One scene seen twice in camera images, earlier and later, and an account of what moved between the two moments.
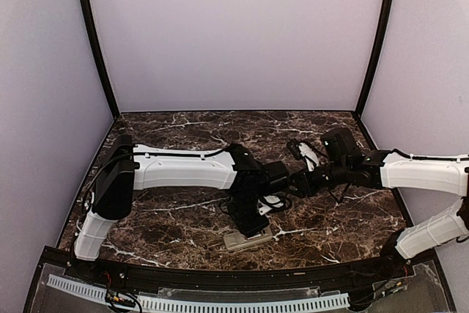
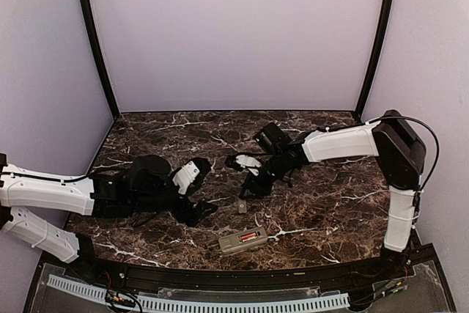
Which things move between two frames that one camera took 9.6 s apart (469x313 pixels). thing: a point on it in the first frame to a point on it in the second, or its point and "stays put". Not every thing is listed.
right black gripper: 305,185 to 260,189
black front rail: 206,278 stays put
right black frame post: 379,37 stays put
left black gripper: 246,229 to 182,215
